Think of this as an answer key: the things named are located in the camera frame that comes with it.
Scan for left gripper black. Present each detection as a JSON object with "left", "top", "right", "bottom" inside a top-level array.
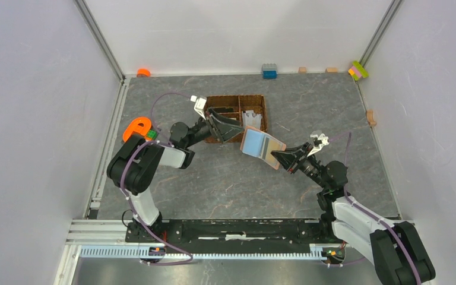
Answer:
[{"left": 185, "top": 107, "right": 243, "bottom": 148}]

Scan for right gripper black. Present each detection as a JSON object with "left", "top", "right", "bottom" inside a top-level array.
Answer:
[{"left": 270, "top": 142, "right": 328, "bottom": 190}]

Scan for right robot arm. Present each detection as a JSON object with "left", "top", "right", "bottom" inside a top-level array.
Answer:
[{"left": 271, "top": 143, "right": 436, "bottom": 284}]

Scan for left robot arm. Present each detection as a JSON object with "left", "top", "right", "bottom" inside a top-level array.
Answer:
[{"left": 106, "top": 107, "right": 244, "bottom": 242}]

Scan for grey cards in basket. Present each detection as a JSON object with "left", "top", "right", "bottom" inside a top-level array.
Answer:
[{"left": 242, "top": 110, "right": 263, "bottom": 130}]

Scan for brown woven divided basket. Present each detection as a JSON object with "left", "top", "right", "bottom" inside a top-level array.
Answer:
[{"left": 204, "top": 94, "right": 269, "bottom": 132}]

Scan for black item in basket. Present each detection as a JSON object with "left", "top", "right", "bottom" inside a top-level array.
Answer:
[{"left": 213, "top": 107, "right": 235, "bottom": 113}]

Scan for green toy block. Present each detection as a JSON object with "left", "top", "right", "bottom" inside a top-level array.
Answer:
[{"left": 145, "top": 129, "right": 159, "bottom": 141}]

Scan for blue grey toy bricks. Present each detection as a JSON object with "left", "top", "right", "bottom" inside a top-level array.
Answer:
[{"left": 261, "top": 64, "right": 278, "bottom": 80}]

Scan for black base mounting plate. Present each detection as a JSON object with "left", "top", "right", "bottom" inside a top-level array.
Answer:
[{"left": 125, "top": 218, "right": 344, "bottom": 255}]

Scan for orange tape dispenser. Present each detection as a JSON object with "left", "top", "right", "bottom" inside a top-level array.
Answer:
[{"left": 122, "top": 116, "right": 152, "bottom": 142}]

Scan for small tan wooden block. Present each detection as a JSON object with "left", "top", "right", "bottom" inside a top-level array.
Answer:
[{"left": 298, "top": 66, "right": 307, "bottom": 74}]

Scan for curved tan wooden piece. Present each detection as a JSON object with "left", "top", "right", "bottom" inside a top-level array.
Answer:
[{"left": 366, "top": 110, "right": 377, "bottom": 127}]

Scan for orange round cap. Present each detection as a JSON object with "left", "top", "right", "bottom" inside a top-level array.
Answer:
[{"left": 136, "top": 68, "right": 151, "bottom": 77}]

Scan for green pink toy bricks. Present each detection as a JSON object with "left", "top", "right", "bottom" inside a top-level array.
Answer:
[{"left": 348, "top": 61, "right": 369, "bottom": 81}]

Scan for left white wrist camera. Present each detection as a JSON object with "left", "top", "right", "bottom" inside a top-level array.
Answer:
[{"left": 190, "top": 96, "right": 207, "bottom": 119}]

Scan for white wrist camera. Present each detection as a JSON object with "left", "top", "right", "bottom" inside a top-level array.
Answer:
[
  {"left": 190, "top": 96, "right": 207, "bottom": 119},
  {"left": 308, "top": 131, "right": 330, "bottom": 156}
]

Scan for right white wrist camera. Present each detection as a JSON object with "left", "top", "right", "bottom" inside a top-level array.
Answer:
[{"left": 308, "top": 131, "right": 330, "bottom": 156}]

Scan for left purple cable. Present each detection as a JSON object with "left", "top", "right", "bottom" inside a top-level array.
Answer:
[{"left": 119, "top": 91, "right": 194, "bottom": 267}]

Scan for light blue cable duct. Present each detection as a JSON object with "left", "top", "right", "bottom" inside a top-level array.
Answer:
[{"left": 79, "top": 245, "right": 331, "bottom": 261}]

